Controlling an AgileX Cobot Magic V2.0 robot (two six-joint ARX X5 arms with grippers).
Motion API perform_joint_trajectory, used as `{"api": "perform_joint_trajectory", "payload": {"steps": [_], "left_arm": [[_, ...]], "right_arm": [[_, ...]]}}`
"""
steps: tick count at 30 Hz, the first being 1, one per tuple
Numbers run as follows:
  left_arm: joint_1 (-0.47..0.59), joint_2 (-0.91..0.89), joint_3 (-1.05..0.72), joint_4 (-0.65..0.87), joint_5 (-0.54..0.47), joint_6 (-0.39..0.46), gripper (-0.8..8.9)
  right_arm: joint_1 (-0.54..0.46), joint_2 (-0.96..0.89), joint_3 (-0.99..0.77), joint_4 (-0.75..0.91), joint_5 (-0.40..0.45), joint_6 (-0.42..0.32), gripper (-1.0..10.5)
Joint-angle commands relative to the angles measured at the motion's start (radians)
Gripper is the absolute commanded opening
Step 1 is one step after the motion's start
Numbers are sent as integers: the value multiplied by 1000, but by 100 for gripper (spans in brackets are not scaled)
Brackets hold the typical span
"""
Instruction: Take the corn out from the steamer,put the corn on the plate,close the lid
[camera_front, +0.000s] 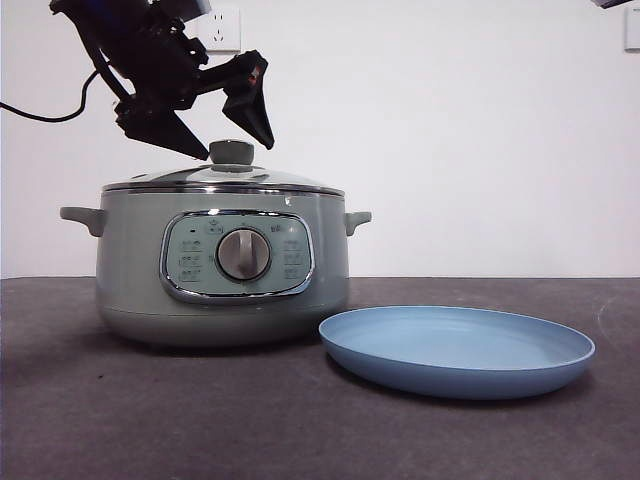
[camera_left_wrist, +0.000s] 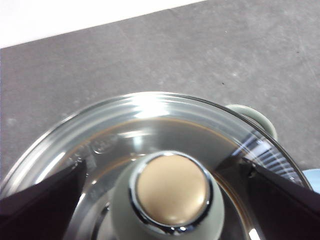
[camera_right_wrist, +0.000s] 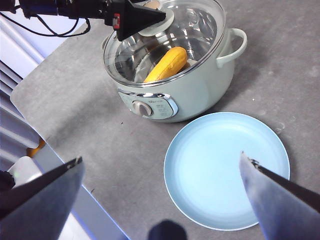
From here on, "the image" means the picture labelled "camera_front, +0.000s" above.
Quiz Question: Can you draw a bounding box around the glass lid with green knob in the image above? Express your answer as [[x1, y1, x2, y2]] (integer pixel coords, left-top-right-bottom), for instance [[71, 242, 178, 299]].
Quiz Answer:
[[102, 139, 346, 194]]

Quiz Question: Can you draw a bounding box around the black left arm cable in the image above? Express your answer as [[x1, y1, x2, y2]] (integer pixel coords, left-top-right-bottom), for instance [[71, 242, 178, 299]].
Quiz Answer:
[[0, 67, 104, 122]]

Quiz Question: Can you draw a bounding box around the white wall power socket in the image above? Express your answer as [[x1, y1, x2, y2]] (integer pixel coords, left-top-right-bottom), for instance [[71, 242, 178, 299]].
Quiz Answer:
[[199, 7, 242, 54]]

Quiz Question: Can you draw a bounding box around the blue round plate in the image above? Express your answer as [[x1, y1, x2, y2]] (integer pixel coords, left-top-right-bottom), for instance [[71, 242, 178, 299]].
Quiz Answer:
[[318, 305, 597, 400]]

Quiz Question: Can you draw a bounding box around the pale green electric steamer pot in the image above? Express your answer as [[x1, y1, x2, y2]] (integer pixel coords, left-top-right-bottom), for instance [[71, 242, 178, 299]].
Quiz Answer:
[[59, 185, 373, 349]]

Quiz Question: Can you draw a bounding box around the white wall switch plate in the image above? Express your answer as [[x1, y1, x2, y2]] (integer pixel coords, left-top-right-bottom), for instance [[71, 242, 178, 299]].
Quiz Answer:
[[624, 8, 640, 52]]

